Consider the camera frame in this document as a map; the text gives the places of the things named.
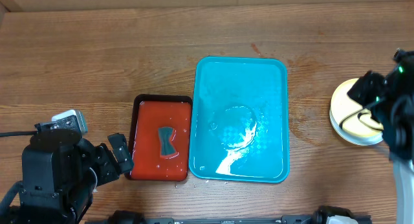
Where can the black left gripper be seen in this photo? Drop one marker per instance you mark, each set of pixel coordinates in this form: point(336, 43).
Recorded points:
point(110, 170)

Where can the teal plastic tray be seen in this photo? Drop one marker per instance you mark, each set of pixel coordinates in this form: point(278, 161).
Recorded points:
point(240, 120)

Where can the light blue plate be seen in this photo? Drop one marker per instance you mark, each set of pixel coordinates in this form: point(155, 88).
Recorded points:
point(361, 141)

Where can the hourglass green red sponge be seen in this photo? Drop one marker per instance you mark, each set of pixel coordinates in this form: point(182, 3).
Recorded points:
point(166, 136)

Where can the red black small tray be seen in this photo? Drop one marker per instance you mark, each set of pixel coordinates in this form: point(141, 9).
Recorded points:
point(151, 112)

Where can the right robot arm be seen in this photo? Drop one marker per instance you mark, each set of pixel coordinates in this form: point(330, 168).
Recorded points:
point(390, 100)

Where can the yellow plate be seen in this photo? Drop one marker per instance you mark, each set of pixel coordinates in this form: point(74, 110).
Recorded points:
point(354, 119)

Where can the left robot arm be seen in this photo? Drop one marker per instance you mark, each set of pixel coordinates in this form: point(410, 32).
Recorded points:
point(61, 170)

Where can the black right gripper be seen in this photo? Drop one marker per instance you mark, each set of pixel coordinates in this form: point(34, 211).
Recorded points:
point(367, 87)

